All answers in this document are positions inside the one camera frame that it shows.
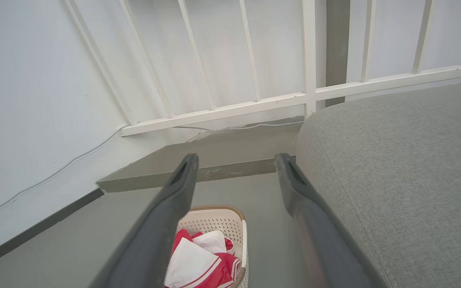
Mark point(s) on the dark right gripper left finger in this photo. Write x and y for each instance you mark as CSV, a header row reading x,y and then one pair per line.
x,y
154,236

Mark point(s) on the black baseboard strip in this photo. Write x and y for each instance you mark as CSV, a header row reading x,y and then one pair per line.
x,y
38,228

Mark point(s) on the red and white garment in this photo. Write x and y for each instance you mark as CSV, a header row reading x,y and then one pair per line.
x,y
190,260

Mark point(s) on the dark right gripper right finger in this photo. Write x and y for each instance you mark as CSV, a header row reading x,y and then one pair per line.
x,y
322,244

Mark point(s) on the cream perforated plastic laundry basket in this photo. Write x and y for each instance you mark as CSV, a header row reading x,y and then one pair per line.
x,y
214,222

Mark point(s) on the white metal railing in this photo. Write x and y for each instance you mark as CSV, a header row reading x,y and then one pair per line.
x,y
310,60

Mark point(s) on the grey fabric sofa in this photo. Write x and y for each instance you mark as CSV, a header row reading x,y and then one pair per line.
x,y
406,172

